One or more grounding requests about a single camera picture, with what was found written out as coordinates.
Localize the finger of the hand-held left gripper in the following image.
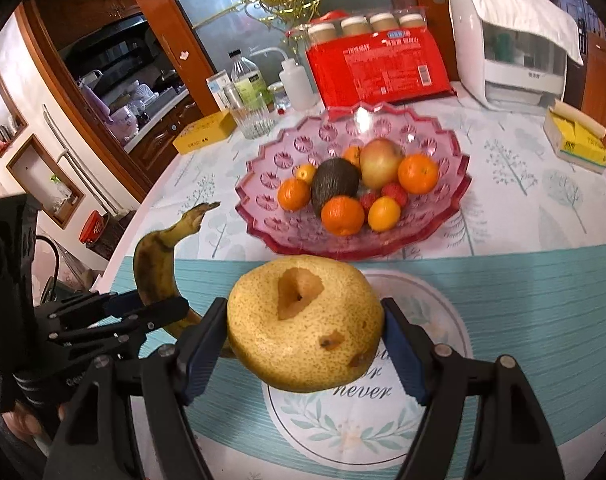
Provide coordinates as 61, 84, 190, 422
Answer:
50, 291, 144, 323
48, 297, 190, 356

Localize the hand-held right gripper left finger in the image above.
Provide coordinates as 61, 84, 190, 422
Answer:
43, 297, 230, 480

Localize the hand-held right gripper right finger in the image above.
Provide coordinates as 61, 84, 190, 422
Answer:
380, 297, 566, 480

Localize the spotted yellow banana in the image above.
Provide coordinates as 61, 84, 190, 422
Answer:
133, 202, 236, 358

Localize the yellow pear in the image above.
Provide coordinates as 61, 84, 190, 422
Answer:
226, 255, 385, 393

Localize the white leaf-print plate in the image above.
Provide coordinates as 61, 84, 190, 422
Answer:
261, 269, 471, 471

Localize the large orange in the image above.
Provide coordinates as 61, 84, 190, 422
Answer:
397, 153, 440, 196

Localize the dark avocado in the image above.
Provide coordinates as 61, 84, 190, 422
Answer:
310, 157, 361, 218

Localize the red-yellow apple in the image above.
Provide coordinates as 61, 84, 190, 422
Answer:
359, 139, 405, 191

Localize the pink glass fruit bowl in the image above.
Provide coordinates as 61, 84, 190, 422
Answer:
234, 101, 473, 261

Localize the person's left hand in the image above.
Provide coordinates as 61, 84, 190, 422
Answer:
3, 400, 66, 441

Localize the jar with red lid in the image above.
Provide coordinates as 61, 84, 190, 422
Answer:
80, 210, 134, 261

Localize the teal striped table runner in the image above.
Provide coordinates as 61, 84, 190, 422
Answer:
90, 242, 606, 461

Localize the yellow tissue box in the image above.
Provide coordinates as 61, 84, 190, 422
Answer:
172, 110, 235, 156

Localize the tree-print white tablecloth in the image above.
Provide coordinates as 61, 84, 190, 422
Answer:
90, 80, 606, 480

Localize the clear drinking glass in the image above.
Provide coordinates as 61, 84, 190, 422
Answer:
224, 82, 278, 140

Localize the white and blue carton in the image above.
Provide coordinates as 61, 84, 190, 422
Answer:
206, 72, 232, 111

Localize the small glass jar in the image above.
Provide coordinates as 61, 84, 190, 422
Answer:
268, 81, 290, 113

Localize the clear bottle with green label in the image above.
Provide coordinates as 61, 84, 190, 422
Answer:
228, 50, 274, 111

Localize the white squeeze bottle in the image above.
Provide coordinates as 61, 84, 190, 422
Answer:
255, 47, 316, 111

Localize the yellow-white tissue pack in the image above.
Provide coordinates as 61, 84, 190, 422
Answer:
542, 99, 606, 175

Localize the red pack of paper cups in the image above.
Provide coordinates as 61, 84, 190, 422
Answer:
288, 7, 456, 108

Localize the white countertop appliance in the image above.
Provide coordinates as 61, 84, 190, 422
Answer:
448, 0, 569, 111

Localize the wooden sideboard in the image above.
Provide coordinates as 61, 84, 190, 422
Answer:
580, 30, 606, 136

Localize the white towel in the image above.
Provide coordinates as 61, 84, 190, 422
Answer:
456, 0, 584, 66

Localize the wooden wall niche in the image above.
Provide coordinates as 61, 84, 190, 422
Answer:
7, 134, 86, 231

